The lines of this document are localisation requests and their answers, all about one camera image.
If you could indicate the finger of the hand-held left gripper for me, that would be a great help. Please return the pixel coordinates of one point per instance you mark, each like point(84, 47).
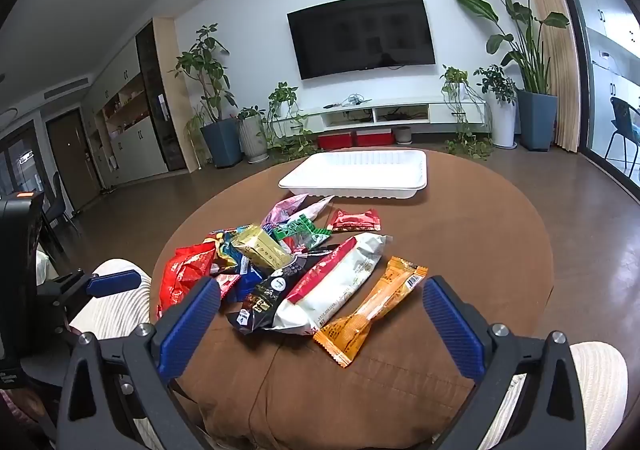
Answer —
point(115, 281)

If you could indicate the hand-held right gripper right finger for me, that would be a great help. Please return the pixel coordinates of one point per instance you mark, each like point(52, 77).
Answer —
point(452, 330)

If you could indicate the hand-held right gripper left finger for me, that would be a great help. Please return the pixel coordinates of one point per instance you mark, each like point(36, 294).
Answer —
point(190, 325)

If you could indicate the red white printed packet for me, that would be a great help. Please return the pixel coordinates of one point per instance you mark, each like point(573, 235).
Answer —
point(226, 286)

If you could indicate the blue snack packet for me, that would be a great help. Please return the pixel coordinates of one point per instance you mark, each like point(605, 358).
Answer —
point(247, 282)

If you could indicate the black snack bag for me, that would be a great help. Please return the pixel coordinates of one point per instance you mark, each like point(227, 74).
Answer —
point(260, 300)

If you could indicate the panda print snack packet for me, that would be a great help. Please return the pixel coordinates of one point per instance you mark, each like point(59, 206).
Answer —
point(227, 255)

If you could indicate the orange snack packet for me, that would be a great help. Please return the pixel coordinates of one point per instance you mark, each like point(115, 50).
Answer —
point(370, 315)

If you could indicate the gold snack packet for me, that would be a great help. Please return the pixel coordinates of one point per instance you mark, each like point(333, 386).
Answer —
point(262, 250)

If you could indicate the large white red snack bag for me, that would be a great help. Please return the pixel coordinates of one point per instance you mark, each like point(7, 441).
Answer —
point(330, 290)

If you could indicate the green snack packet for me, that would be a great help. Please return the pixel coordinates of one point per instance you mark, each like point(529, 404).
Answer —
point(300, 230)

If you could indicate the small red snack packet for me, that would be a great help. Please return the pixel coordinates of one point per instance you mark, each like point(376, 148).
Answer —
point(355, 221)

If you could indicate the pink snack packet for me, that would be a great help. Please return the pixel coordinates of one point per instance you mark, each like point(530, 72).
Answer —
point(282, 210)

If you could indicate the white plastic tray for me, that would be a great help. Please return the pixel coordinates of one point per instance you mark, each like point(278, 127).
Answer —
point(355, 175)

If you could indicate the person's left forearm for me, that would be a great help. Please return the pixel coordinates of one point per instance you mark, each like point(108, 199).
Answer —
point(22, 410)

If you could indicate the person's left leg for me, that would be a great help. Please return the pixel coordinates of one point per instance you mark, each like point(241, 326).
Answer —
point(115, 310)

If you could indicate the person's leg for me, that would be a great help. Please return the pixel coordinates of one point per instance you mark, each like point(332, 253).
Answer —
point(115, 310)
point(600, 390)

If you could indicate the black dining chair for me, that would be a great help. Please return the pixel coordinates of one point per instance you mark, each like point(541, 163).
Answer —
point(57, 200)

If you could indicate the round brown table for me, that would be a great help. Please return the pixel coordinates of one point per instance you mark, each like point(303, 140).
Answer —
point(475, 240)

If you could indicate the brown entrance door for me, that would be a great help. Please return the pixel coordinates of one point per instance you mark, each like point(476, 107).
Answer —
point(67, 155)

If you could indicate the person's right leg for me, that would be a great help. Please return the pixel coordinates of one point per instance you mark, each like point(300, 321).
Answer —
point(600, 390)

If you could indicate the leafy tree in blue pot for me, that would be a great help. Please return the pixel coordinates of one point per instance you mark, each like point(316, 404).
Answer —
point(222, 145)

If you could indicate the plant in white ribbed pot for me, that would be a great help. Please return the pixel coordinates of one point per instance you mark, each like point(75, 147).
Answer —
point(254, 140)

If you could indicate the ceiling air vent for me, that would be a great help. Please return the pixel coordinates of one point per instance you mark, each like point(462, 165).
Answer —
point(65, 87)

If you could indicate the small white pot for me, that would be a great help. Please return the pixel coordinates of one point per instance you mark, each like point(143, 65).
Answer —
point(403, 135)

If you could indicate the dark glass cabinet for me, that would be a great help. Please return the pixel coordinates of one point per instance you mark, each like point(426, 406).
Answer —
point(160, 80)

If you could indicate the red storage box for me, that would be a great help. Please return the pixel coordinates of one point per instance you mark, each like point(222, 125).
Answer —
point(336, 141)
point(374, 137)

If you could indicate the bushy plant in white pot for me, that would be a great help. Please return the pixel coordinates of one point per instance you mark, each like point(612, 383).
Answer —
point(502, 120)

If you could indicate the white television console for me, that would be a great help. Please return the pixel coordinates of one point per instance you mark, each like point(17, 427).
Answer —
point(440, 112)

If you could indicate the broad-leaf plant in blue pot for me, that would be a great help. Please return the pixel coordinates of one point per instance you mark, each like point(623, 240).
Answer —
point(537, 122)

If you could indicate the trailing vine plant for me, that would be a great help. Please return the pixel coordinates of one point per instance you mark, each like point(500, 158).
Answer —
point(282, 97)
point(455, 77)

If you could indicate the dark balcony chair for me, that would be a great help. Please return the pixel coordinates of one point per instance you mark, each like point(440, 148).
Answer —
point(622, 122)

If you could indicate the beige curtain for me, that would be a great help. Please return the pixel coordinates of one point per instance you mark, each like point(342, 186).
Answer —
point(557, 80)

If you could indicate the black framed glass door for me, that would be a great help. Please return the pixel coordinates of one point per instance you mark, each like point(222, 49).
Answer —
point(580, 80)

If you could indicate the white wall cabinet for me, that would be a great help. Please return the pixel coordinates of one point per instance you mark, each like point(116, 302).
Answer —
point(135, 145)

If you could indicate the wall television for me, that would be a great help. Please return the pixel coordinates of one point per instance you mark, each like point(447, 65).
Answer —
point(360, 35)

